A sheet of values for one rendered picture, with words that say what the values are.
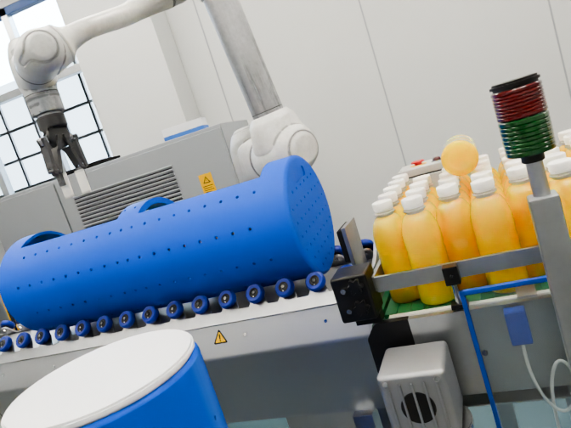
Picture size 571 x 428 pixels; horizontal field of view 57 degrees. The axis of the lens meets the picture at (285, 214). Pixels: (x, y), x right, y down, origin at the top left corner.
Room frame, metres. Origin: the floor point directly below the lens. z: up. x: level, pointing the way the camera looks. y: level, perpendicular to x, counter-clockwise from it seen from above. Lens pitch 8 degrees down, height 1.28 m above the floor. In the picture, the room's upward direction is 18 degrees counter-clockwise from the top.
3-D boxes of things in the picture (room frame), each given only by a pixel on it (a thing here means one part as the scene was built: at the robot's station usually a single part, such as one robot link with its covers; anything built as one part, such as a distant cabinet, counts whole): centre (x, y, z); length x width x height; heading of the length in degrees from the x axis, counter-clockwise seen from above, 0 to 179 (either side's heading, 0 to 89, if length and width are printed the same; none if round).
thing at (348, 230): (1.17, -0.12, 0.99); 0.10 x 0.02 x 0.12; 158
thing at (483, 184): (0.90, -0.35, 1.09); 0.04 x 0.04 x 0.02
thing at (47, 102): (1.50, 0.54, 1.56); 0.09 x 0.09 x 0.06
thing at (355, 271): (0.97, -0.09, 0.95); 0.10 x 0.07 x 0.10; 158
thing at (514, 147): (0.69, -0.34, 1.18); 0.06 x 0.06 x 0.05
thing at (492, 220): (0.90, -0.35, 0.99); 0.07 x 0.07 x 0.19
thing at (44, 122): (1.49, 0.54, 1.49); 0.08 x 0.07 x 0.09; 157
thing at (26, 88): (1.49, 0.53, 1.67); 0.13 x 0.11 x 0.16; 29
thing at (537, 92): (0.69, -0.34, 1.23); 0.06 x 0.06 x 0.04
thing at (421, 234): (0.95, -0.23, 0.99); 0.07 x 0.07 x 0.19
